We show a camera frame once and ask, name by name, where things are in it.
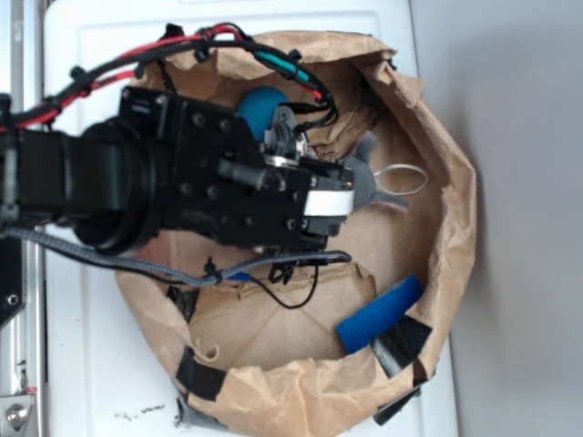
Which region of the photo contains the metal rail frame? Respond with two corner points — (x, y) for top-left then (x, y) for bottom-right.
(1, 1), (47, 436)

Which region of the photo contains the blue foam block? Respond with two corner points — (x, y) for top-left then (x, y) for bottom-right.
(336, 274), (424, 354)

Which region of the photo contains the blue felt ball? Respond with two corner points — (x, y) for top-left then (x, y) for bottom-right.
(238, 86), (290, 141)

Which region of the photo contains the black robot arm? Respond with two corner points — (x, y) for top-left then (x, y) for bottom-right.
(1, 86), (354, 255)

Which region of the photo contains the black bracket plate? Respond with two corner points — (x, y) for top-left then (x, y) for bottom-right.
(0, 239), (24, 328)

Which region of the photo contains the red black cable bundle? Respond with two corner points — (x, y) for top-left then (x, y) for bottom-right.
(0, 22), (340, 134)

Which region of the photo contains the brown paper bag bin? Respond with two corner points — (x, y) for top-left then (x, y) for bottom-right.
(116, 31), (476, 436)

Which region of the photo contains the gray plush animal toy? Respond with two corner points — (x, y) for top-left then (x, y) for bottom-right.
(344, 131), (429, 213)

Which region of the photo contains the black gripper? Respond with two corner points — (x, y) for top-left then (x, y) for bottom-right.
(118, 86), (354, 250)

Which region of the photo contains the gray braided cable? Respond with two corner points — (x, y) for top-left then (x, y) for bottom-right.
(0, 227), (353, 289)

